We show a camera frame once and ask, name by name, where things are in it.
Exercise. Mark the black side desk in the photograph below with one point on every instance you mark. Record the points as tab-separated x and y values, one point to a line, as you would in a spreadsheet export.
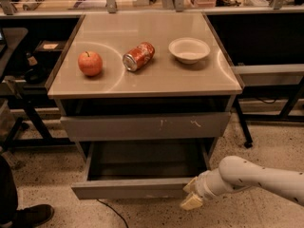
12	38

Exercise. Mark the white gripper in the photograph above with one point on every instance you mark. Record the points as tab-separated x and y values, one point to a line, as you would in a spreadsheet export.
201	184

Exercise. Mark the crushed orange soda can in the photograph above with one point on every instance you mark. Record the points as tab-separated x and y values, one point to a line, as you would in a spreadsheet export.
138	56

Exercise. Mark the white paper bowl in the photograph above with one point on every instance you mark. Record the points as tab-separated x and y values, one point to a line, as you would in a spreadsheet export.
189	50

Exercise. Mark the dark trouser leg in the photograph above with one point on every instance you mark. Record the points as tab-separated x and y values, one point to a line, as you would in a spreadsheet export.
8	195

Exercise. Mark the grey top drawer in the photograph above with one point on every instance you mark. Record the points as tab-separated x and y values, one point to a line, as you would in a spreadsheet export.
145	127

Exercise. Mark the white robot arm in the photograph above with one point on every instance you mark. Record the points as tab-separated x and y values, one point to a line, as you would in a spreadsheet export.
236	174

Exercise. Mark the grey drawer cabinet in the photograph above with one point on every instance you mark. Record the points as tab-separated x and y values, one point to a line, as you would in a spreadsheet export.
144	76

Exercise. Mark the red apple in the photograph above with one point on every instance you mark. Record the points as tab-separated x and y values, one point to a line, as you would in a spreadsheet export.
90	63

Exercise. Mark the grey drawer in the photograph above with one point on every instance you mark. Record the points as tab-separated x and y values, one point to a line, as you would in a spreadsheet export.
145	127
141	169

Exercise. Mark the black shoe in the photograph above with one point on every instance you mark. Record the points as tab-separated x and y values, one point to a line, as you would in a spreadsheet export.
33	216

